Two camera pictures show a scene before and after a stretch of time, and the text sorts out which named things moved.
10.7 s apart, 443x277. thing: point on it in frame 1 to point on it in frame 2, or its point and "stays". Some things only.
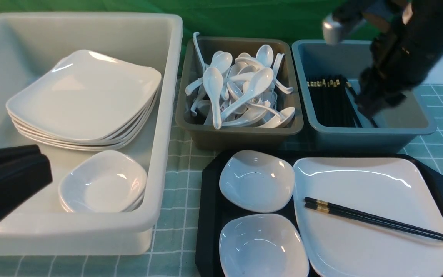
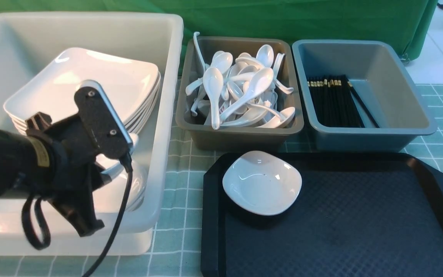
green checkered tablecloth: [172, 252] stays
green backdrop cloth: [301, 20] stays
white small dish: [257, 181] stays
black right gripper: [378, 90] to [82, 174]
